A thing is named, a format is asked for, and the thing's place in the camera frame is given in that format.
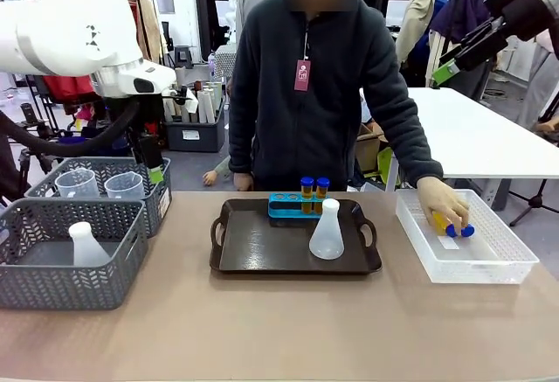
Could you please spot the figure in pink top grey skirt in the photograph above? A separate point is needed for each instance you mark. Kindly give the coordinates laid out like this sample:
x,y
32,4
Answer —
x,y
541,85

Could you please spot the person's right hand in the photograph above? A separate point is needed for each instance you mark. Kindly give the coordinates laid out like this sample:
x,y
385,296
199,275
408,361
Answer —
x,y
243,182

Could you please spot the dark grey storage bin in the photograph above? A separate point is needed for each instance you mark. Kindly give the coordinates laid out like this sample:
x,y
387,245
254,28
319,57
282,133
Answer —
x,y
194,135

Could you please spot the person's right forearm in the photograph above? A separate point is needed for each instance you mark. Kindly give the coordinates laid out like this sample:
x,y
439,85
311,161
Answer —
x,y
241,150

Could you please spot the black step stool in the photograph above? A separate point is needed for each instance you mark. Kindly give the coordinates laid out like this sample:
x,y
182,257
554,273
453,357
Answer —
x,y
182,56

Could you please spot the patterned cloth covered table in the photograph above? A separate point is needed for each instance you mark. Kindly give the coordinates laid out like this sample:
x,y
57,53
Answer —
x,y
225,60

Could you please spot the blue test tube rack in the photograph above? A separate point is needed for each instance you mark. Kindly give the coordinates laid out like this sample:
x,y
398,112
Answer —
x,y
284,209

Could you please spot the black tripod stand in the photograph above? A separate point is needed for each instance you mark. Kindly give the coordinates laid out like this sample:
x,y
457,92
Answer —
x,y
535,198

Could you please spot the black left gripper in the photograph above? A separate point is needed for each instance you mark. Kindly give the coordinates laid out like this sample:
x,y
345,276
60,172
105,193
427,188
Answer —
x,y
147,115

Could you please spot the cardboard box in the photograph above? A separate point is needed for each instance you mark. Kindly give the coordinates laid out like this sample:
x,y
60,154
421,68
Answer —
x,y
369,146

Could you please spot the green plastic item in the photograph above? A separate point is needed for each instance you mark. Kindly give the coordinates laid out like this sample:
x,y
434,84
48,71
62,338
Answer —
x,y
385,165

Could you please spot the translucent white conical flask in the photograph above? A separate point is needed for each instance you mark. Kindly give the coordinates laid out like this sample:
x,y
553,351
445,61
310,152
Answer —
x,y
87,248
326,238

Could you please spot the dark brown serving tray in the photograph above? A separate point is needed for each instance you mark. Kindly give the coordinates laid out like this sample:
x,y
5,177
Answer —
x,y
271,246

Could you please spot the tall grey paper roll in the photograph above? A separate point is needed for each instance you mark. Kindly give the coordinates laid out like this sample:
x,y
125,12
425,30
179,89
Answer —
x,y
183,113

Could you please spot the person's left forearm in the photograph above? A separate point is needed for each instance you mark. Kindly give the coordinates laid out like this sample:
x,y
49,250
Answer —
x,y
415,146

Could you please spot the clear plastic beaker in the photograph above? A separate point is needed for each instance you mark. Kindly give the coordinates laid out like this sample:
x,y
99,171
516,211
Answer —
x,y
124,187
75,183

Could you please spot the mannequin in grey hoodie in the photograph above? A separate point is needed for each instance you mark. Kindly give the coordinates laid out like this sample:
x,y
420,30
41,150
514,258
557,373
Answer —
x,y
255,2

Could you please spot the person's left hand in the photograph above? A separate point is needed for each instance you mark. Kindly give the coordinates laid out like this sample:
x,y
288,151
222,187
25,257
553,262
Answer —
x,y
441,200

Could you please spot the white perforated plastic basket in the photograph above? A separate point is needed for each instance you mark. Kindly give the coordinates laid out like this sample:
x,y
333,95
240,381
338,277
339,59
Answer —
x,y
480,259

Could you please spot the white paper label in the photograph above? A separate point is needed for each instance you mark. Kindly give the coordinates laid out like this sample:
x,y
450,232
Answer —
x,y
448,243

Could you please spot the white table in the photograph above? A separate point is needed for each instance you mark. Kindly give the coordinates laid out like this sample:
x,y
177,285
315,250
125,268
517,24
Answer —
x,y
471,137

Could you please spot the maroon hanging tag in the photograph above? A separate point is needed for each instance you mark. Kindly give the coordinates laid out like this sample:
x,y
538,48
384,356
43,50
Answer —
x,y
302,75

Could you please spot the large grey plastic basket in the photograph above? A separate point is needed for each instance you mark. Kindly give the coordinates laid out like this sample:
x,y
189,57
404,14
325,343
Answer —
x,y
78,286

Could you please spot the person in dark fleece jacket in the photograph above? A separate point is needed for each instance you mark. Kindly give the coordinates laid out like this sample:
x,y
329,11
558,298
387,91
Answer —
x,y
314,120

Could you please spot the white paper roll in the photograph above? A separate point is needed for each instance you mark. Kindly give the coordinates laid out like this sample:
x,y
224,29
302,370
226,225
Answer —
x,y
206,104

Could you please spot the pale green paper roll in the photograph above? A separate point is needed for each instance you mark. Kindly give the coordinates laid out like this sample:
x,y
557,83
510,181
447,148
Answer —
x,y
215,91

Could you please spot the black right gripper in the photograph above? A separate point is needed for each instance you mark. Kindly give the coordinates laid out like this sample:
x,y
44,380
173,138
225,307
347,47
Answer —
x,y
519,6

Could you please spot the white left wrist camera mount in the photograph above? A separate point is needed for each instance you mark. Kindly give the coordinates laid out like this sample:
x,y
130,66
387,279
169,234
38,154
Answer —
x,y
181,99

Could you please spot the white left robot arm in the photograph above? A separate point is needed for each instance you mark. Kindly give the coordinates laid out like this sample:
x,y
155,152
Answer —
x,y
74,28

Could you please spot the mannequin in beige coat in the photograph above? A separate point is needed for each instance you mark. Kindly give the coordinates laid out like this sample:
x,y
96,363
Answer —
x,y
419,28

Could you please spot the red hanging jacket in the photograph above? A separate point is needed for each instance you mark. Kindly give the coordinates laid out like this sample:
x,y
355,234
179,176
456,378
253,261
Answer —
x,y
65,87

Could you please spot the grey basket with label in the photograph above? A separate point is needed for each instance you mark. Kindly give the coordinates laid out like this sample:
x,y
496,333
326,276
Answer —
x,y
100,165

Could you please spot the grey-clothed mannequin torso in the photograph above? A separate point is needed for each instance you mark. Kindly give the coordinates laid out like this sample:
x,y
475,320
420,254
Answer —
x,y
216,172

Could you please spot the amber tube with blue cap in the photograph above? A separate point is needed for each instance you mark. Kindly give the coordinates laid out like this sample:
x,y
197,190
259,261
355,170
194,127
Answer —
x,y
441,222
322,194
468,230
307,194

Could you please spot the beige hanging garment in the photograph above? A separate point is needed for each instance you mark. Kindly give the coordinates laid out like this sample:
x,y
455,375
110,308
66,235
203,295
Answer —
x,y
150,28

